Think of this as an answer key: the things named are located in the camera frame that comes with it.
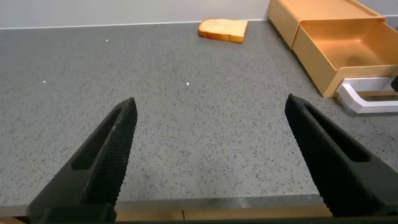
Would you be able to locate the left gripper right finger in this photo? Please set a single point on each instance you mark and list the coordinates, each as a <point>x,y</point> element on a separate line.
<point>339,174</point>

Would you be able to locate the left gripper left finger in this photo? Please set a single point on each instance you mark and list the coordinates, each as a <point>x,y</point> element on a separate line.
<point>102,168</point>

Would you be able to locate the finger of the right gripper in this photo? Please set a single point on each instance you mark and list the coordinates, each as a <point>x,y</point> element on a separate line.
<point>395,84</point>

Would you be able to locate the yellow drawer cabinet case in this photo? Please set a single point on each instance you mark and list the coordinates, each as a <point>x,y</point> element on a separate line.
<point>311,9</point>

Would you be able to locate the white bread slice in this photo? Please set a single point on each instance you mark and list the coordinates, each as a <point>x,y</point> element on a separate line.
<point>224,28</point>

